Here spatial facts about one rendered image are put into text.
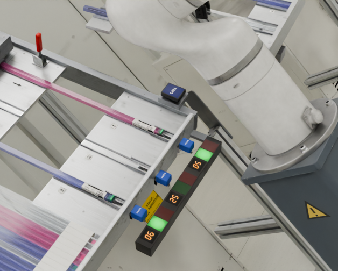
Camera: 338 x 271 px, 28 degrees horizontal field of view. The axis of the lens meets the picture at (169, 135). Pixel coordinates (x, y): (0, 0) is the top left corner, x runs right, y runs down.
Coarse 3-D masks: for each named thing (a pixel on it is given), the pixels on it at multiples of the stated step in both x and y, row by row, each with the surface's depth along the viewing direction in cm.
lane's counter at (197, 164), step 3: (195, 159) 160; (192, 162) 159; (195, 162) 159; (198, 162) 159; (201, 162) 159; (204, 162) 159; (189, 165) 158; (192, 165) 158; (195, 165) 158; (198, 165) 158; (201, 165) 158; (204, 165) 158; (192, 168) 158; (195, 168) 158; (198, 168) 158; (201, 168) 158; (198, 171) 157
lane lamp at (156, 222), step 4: (152, 220) 149; (156, 220) 149; (160, 220) 149; (164, 220) 149; (148, 224) 148; (152, 224) 148; (156, 224) 148; (160, 224) 148; (164, 224) 148; (156, 228) 148; (160, 228) 148
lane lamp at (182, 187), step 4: (176, 184) 155; (180, 184) 155; (184, 184) 155; (172, 188) 154; (176, 188) 154; (180, 188) 154; (184, 188) 154; (188, 188) 154; (180, 192) 154; (184, 192) 153
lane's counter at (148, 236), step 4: (148, 228) 148; (144, 232) 147; (148, 232) 147; (152, 232) 147; (156, 232) 147; (140, 236) 146; (144, 236) 146; (148, 236) 146; (152, 236) 146; (156, 236) 146; (148, 240) 146; (152, 240) 146
